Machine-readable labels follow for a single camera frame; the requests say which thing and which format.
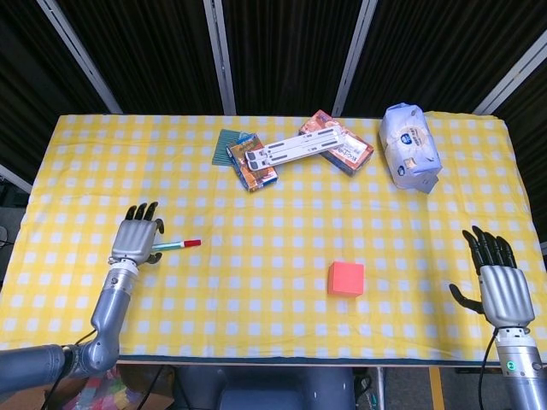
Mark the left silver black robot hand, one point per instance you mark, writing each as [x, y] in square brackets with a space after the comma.
[133, 239]

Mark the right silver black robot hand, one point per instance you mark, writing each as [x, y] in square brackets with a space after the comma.
[506, 296]

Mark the red capped marker pen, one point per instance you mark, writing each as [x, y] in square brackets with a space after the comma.
[179, 244]

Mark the pink cube block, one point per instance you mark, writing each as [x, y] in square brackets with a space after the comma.
[346, 279]

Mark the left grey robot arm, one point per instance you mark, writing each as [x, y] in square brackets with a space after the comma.
[111, 307]

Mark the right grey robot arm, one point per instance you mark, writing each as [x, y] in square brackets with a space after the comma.
[519, 371]

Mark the green ribbed card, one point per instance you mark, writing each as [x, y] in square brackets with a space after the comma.
[221, 149]

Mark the yellow white checkered tablecloth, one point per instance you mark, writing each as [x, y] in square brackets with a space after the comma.
[256, 299]

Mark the small blue orange box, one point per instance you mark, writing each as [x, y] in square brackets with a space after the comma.
[256, 177]

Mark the colourful foam pieces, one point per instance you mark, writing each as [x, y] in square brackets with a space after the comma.
[102, 393]

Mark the brown cardboard box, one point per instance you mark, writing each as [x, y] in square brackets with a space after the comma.
[162, 399]

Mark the white blue plastic bag pack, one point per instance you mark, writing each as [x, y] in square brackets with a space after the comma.
[408, 149]

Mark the white folding laptop stand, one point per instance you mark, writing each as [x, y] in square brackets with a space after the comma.
[295, 147]

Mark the large orange blue box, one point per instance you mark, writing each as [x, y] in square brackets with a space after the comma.
[352, 156]

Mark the white aluminium frame post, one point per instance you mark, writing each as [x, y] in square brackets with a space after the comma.
[15, 177]
[81, 55]
[513, 72]
[220, 55]
[354, 55]

